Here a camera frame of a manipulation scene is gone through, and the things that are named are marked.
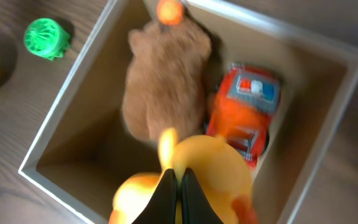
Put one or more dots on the yellow rubber duck toy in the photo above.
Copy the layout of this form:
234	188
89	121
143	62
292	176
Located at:
221	172

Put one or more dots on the brown plush toy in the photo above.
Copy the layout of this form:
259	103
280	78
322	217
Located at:
163	87

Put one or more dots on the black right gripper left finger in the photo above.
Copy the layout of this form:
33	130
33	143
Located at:
161	208

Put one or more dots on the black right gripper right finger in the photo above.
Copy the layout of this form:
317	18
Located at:
195	207

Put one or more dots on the white cardboard box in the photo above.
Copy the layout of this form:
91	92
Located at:
82	152

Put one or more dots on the green plastic cylinder toy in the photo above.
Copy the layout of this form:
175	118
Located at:
46	38

